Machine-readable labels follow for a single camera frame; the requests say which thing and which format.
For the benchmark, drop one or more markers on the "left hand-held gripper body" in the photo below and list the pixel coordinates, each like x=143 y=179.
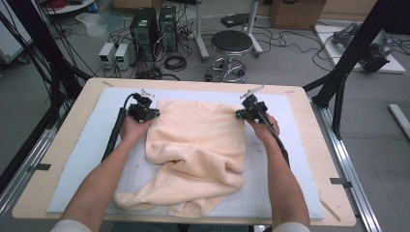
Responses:
x=141 y=111

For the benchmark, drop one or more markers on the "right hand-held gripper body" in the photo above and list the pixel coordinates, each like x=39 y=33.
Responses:
x=255 y=109

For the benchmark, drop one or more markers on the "cream terry towel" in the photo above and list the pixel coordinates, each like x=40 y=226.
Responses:
x=193 y=135

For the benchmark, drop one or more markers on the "person's left hand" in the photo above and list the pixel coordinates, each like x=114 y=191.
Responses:
x=133 y=130

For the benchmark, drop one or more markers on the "person's right hand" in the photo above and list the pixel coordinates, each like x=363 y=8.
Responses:
x=266 y=132

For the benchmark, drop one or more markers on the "white power supply box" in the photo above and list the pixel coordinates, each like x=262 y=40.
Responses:
x=123 y=56
x=106 y=54

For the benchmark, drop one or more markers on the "white foam grid mat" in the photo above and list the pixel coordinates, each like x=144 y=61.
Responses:
x=93 y=151

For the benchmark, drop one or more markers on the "black round stool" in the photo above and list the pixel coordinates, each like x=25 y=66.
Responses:
x=231 y=42

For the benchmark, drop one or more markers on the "white metal stand leg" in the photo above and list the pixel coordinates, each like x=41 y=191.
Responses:
x=200 y=35
x=254 y=29

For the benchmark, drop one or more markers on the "black computer tower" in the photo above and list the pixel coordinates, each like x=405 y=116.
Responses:
x=168 y=25
x=144 y=30

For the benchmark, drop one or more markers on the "black flat device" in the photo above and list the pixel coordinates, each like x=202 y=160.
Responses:
x=235 y=20

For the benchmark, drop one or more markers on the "white floor board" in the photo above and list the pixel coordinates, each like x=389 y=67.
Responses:
x=328 y=51

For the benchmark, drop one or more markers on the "clear plastic bag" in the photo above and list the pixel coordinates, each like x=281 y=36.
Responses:
x=96 y=24

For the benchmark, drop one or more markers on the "brown cardboard box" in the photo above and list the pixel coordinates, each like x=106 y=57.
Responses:
x=296 y=13

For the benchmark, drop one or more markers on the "black tape piece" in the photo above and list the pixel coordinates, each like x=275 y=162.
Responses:
x=340 y=182
x=40 y=167

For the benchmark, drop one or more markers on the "person's right white sleeve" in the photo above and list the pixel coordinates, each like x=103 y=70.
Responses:
x=291 y=227

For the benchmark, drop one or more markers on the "person's white sleeve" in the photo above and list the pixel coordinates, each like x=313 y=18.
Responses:
x=69 y=226
x=291 y=227

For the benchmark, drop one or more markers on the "round white table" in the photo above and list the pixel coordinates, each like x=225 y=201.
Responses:
x=75 y=6

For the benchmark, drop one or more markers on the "thin wooden strip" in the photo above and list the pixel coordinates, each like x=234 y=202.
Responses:
x=329 y=210

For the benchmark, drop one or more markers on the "grey machine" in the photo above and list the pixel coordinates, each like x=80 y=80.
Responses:
x=374 y=51

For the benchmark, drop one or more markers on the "person's left white sleeve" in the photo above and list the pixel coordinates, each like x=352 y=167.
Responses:
x=69 y=226

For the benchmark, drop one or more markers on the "white tube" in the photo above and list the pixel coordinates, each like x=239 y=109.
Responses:
x=399 y=117

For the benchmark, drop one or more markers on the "aluminium rail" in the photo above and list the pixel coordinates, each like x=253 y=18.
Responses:
x=25 y=170
x=348 y=167

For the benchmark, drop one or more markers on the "black metal frame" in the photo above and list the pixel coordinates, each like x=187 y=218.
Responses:
x=351 y=54
x=45 y=54

